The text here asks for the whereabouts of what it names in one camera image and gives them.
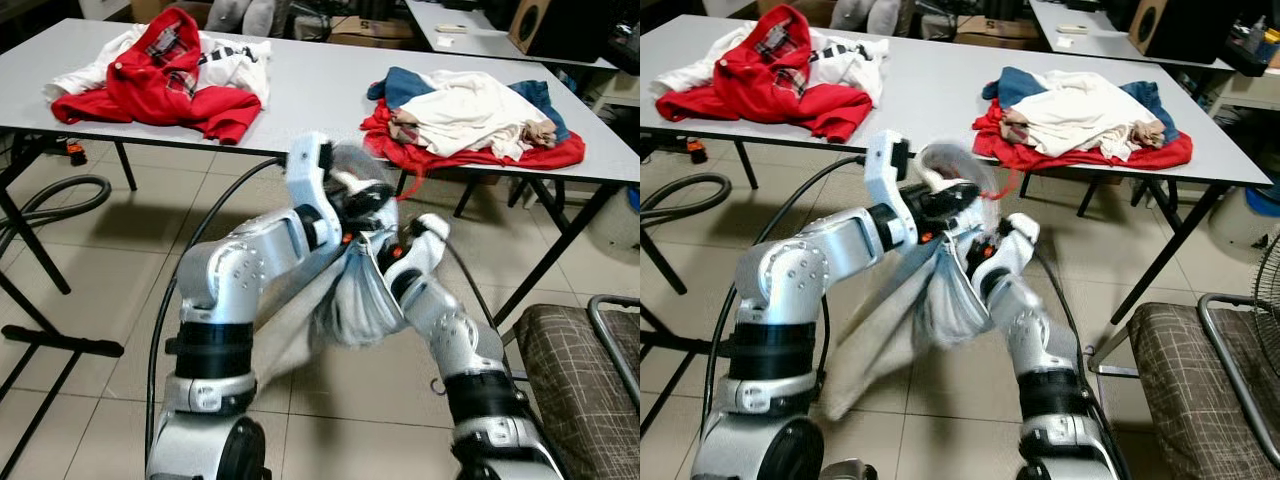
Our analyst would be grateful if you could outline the light grey garment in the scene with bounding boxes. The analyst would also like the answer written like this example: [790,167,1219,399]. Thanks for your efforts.
[820,140,996,421]
[255,143,411,393]

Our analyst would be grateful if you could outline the beige plaid cloth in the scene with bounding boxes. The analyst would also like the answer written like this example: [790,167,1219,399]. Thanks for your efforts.
[388,108,422,147]
[1000,108,1036,147]

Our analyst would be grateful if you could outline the plain red garment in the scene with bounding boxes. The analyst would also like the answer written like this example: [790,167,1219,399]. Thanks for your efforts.
[972,98,1194,201]
[360,98,588,201]

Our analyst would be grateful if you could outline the grey table black legs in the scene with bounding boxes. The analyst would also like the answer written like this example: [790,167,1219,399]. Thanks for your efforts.
[0,18,641,356]
[640,15,1280,331]

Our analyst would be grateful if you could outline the white garment black striped trim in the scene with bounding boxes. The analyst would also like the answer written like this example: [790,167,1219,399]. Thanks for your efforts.
[195,33,273,109]
[805,33,889,106]

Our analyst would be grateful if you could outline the brown cardboard box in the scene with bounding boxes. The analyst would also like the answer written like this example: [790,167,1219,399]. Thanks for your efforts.
[955,15,1036,49]
[330,15,416,49]

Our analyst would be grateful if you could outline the white table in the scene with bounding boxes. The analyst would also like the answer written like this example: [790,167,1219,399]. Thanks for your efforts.
[405,0,641,73]
[1030,0,1280,77]

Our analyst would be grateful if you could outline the white oval object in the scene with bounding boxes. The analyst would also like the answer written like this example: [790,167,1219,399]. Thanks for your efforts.
[245,0,291,37]
[870,0,916,37]
[205,0,251,31]
[830,0,876,31]

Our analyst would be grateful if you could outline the red hooded garment plaid lining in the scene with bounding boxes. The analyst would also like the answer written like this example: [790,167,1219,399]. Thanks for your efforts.
[50,8,263,146]
[655,5,876,143]

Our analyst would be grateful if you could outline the plaid cushion metal chair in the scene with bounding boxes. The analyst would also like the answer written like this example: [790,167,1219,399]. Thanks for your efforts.
[1090,293,1280,480]
[512,295,641,480]

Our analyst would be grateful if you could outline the white bucket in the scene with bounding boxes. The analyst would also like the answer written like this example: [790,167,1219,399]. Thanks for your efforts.
[1208,185,1280,251]
[590,185,641,251]

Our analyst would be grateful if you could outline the brown black speaker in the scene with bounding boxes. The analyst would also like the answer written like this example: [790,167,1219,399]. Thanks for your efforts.
[508,0,601,59]
[1128,0,1246,63]

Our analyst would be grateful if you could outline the plain white garment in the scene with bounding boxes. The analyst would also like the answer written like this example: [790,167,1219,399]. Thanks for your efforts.
[655,25,761,96]
[45,25,151,101]

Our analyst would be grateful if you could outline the black fan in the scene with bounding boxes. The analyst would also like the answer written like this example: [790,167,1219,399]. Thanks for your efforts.
[1252,230,1280,376]

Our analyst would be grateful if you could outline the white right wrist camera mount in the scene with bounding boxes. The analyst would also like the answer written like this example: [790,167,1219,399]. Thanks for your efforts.
[395,212,453,283]
[978,212,1043,291]

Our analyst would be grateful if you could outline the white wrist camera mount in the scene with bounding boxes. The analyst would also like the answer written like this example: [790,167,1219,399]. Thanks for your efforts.
[978,212,1043,291]
[395,212,453,283]
[864,130,916,249]
[285,132,346,246]

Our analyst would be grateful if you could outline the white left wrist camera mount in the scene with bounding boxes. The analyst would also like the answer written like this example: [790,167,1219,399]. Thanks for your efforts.
[864,130,916,249]
[285,132,346,246]

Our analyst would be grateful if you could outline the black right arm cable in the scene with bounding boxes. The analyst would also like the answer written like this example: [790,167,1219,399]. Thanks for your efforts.
[438,238,504,336]
[1033,248,1131,480]

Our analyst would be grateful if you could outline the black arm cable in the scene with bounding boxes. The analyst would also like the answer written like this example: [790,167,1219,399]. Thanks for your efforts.
[438,238,504,336]
[144,155,287,451]
[700,153,869,441]
[1033,248,1131,480]

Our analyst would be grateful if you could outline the grey vacuum hose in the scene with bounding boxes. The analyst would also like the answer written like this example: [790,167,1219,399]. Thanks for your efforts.
[640,172,734,257]
[0,175,113,261]

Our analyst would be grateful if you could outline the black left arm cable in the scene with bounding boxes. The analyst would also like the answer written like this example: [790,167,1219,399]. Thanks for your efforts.
[144,155,287,451]
[700,153,869,441]

